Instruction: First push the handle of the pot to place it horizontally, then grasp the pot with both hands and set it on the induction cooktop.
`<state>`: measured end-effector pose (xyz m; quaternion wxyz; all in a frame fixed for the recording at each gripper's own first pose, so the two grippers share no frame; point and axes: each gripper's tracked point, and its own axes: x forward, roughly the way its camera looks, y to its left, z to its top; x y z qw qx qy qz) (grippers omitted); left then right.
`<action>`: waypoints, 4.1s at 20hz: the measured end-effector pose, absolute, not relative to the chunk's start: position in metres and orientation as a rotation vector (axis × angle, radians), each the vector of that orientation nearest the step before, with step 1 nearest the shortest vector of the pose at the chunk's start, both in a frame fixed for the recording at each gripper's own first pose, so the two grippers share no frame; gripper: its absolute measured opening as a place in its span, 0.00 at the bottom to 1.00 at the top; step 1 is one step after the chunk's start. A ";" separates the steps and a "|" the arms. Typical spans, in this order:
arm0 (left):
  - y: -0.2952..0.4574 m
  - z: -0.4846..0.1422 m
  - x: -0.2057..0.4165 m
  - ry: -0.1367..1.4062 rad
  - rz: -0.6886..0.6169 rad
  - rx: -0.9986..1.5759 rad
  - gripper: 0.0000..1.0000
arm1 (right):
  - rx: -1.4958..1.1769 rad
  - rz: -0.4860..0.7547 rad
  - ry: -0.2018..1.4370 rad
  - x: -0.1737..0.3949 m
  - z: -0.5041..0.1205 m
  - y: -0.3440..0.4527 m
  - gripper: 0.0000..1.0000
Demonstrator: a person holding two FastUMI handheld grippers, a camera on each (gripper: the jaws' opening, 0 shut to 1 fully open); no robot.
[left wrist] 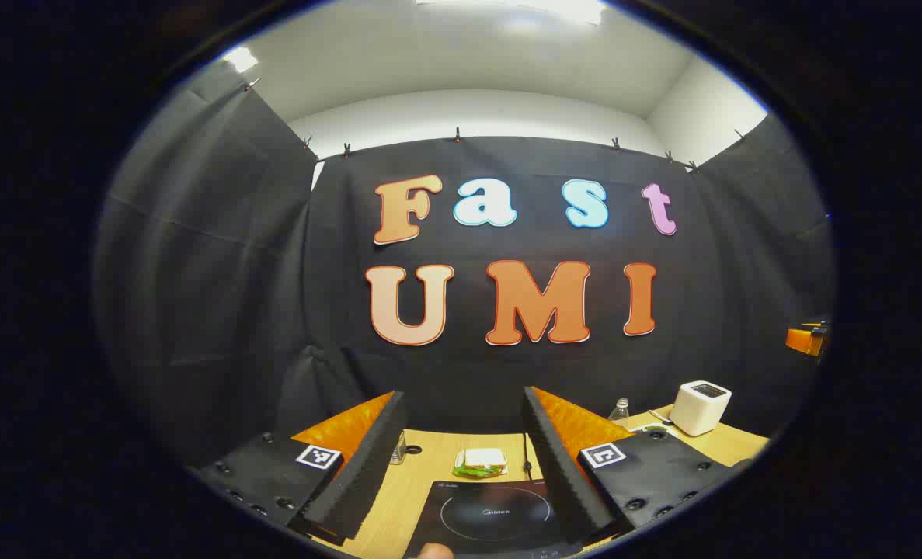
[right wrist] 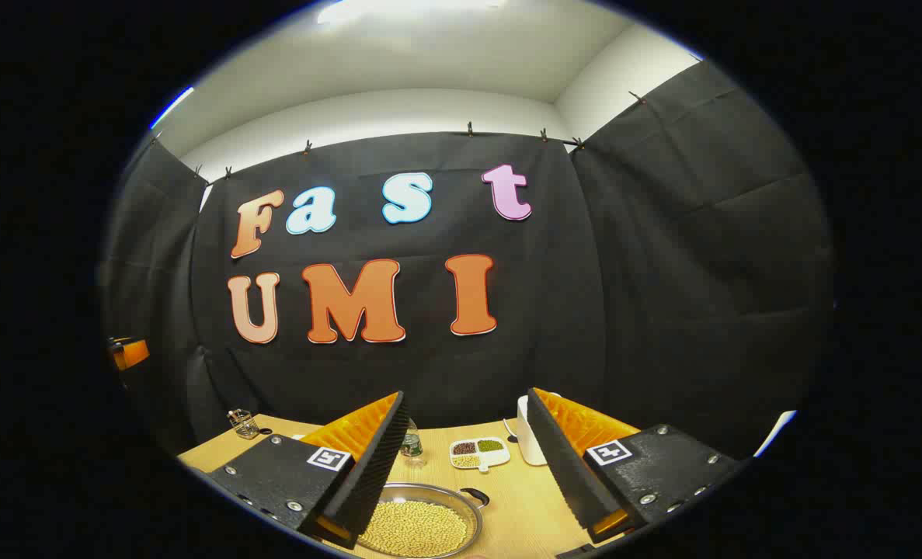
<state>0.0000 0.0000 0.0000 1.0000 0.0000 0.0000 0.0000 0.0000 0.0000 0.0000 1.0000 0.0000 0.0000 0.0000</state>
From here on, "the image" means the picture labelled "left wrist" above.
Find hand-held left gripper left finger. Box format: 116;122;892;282
195;390;409;547

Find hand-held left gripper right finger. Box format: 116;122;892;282
521;386;753;548

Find black induction cooktop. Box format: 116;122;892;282
404;479;584;559

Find sandwich with lettuce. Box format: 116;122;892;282
453;448;508;478

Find white toaster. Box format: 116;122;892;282
669;380;732;437

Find black backdrop cloth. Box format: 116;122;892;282
94;62;836;467

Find row of black cloth clips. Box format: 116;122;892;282
245;78;745;173

